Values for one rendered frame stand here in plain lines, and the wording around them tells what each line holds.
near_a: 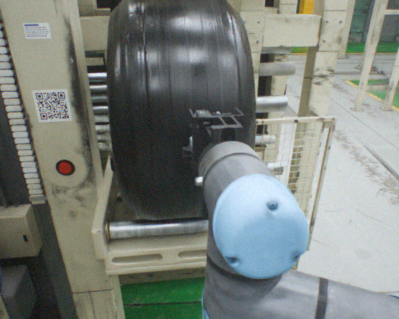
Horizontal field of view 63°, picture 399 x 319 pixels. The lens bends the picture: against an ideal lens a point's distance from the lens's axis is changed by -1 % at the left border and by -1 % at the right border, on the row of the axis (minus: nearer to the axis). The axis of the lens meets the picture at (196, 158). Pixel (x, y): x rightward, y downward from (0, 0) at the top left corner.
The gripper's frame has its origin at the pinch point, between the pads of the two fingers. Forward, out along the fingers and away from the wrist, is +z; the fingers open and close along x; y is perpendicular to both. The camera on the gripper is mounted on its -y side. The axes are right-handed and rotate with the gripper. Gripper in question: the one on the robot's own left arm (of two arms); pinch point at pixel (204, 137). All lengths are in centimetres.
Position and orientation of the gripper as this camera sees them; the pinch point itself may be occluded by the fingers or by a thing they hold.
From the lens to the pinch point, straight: 59.4
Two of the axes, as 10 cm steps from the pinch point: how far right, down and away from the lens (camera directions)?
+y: -0.1, -9.4, -3.5
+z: -1.2, -3.5, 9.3
